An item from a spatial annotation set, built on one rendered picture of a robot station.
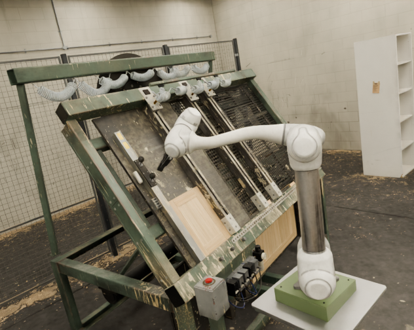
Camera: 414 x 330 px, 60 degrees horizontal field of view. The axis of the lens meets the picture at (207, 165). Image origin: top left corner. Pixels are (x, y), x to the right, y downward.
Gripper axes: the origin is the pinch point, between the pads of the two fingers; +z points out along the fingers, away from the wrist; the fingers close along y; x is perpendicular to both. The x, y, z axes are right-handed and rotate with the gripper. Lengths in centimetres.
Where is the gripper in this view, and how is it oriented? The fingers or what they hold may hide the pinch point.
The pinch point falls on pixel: (162, 165)
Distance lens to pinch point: 197.8
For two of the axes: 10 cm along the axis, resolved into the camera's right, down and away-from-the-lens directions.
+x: 8.9, 3.3, 3.3
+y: 0.0, 7.0, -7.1
